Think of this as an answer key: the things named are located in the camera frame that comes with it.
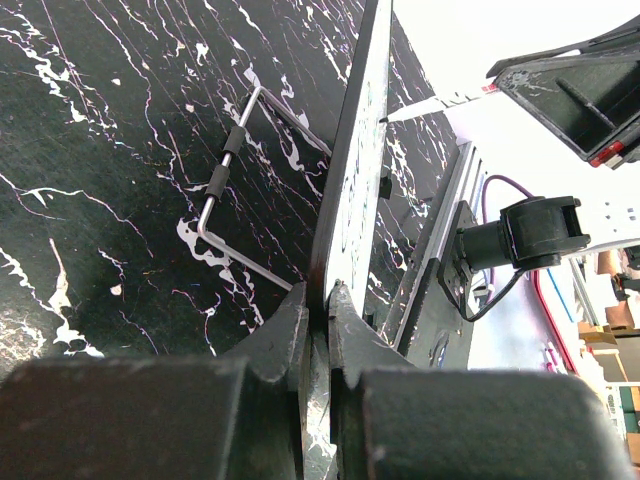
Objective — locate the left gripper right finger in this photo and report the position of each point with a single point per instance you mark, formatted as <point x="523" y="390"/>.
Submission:
<point x="353" y="345"/>

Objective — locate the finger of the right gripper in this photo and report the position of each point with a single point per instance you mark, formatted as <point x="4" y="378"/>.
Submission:
<point x="586" y="94"/>

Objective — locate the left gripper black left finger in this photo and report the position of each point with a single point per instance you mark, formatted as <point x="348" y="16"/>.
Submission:
<point x="279" y="350"/>

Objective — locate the white rectangular whiteboard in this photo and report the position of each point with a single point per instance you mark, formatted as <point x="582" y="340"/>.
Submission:
<point x="343" y="239"/>

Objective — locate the white marker pen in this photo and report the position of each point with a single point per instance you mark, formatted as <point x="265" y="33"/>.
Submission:
<point x="437" y="104"/>

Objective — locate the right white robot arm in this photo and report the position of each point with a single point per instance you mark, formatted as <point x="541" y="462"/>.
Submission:
<point x="541" y="229"/>

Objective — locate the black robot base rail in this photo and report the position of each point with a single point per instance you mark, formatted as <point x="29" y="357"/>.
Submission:
<point x="422" y="325"/>

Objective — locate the metal wire whiteboard stand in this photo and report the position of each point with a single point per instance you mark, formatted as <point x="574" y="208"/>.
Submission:
<point x="263" y="198"/>

